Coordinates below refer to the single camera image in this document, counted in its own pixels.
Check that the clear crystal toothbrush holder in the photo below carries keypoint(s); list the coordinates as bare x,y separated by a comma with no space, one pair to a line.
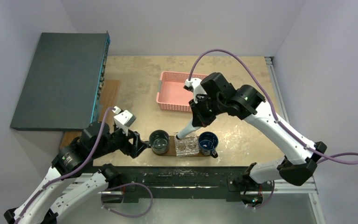
188,146

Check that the white grey toothpaste tube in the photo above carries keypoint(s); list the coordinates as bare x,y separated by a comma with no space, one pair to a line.
189,128

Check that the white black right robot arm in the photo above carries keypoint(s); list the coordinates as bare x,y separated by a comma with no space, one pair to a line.
214,95

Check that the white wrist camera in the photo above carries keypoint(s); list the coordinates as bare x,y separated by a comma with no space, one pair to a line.
123,119
193,85

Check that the navy blue mug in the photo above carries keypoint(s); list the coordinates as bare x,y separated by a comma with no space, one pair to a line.
207,143

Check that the dark green grey mug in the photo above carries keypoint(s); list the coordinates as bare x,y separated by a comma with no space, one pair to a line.
159,142

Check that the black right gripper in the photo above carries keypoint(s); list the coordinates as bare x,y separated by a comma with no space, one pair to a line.
201,115

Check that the oval dark wooden tray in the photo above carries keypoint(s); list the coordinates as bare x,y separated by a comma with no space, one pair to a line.
171,151

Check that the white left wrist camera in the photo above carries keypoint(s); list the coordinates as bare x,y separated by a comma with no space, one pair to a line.
123,119

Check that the dark grey shelf board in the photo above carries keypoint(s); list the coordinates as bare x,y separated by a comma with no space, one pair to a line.
64,83

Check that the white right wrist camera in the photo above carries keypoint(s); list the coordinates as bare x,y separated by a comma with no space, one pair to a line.
193,85

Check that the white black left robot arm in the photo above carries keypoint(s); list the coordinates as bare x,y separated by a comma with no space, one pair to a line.
48,204

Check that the light wooden base board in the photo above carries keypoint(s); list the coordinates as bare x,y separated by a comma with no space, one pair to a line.
108,98

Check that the aluminium frame rail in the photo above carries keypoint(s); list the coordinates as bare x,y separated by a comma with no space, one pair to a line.
277,89

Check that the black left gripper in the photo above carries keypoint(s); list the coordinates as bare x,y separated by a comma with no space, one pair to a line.
134,148

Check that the pink perforated plastic basket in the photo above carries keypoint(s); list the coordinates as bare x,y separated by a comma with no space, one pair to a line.
171,95

